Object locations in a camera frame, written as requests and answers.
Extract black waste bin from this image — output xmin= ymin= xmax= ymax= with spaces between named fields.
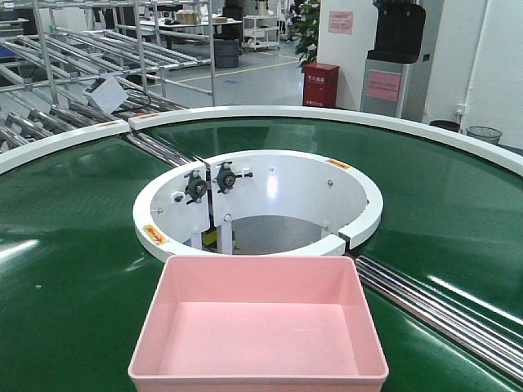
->
xmin=429 ymin=120 xmax=460 ymax=132

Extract white utility cart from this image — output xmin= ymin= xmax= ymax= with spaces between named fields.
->
xmin=241 ymin=15 xmax=279 ymax=51

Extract green potted plant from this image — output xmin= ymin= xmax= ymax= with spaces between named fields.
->
xmin=293 ymin=0 xmax=320 ymax=72

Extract green circular conveyor belt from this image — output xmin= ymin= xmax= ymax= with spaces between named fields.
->
xmin=1 ymin=118 xmax=522 ymax=391

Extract steel conveyor rollers left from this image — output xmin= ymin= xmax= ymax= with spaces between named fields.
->
xmin=123 ymin=131 xmax=194 ymax=167

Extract white control box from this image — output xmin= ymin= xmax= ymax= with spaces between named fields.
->
xmin=83 ymin=74 xmax=127 ymax=114

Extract white outer conveyor rim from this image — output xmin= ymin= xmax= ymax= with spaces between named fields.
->
xmin=1 ymin=105 xmax=522 ymax=176

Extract metal roller rack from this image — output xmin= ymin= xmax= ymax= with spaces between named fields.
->
xmin=0 ymin=0 xmax=217 ymax=153

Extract pink plastic bin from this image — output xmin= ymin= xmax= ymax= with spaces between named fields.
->
xmin=128 ymin=256 xmax=389 ymax=391

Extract black and silver kiosk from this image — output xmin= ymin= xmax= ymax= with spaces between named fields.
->
xmin=360 ymin=1 xmax=426 ymax=118

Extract steel conveyor rollers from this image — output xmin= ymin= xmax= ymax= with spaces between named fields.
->
xmin=123 ymin=131 xmax=194 ymax=167
xmin=355 ymin=256 xmax=522 ymax=385

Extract white inner conveyor ring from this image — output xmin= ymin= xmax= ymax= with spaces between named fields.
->
xmin=132 ymin=149 xmax=384 ymax=262

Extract steel conveyor rollers right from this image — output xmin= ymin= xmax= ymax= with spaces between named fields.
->
xmin=355 ymin=256 xmax=522 ymax=385

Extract red fire extinguisher cabinet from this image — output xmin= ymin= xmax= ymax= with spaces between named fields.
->
xmin=302 ymin=63 xmax=340 ymax=109

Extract dark grey crate stack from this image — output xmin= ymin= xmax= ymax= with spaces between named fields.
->
xmin=213 ymin=39 xmax=239 ymax=69

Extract pink wall notice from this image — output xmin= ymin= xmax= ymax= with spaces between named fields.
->
xmin=328 ymin=11 xmax=354 ymax=34

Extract mesh waste basket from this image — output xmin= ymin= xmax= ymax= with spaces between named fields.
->
xmin=466 ymin=126 xmax=503 ymax=145

